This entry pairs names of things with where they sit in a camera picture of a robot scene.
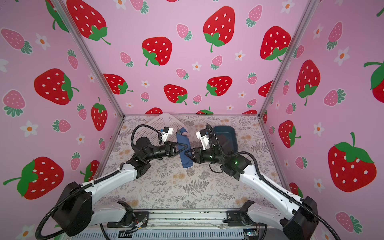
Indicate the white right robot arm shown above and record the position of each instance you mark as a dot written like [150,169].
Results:
[296,216]

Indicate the teal plastic tray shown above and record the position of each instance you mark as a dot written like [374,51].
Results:
[227,139]

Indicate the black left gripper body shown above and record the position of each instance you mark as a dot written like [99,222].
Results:
[160,153]

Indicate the dark blue paper napkin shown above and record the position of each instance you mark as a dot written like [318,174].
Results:
[182,137]

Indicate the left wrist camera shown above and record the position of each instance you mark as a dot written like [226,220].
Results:
[164,135]

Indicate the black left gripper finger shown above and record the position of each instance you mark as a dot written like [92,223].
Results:
[180,145]
[180,152]

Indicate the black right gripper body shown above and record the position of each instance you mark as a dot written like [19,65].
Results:
[207,156]

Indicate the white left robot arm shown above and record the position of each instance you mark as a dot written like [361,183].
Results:
[77,207]

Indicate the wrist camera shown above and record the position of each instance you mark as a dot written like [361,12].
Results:
[204,137]
[164,135]

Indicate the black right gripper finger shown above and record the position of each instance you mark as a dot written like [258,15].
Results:
[190,152]
[188,159]

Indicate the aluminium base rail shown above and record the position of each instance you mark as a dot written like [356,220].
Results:
[257,223]

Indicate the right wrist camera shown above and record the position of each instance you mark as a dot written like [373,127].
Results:
[204,137]

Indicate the white perforated plastic basket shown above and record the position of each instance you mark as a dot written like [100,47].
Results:
[158,123]

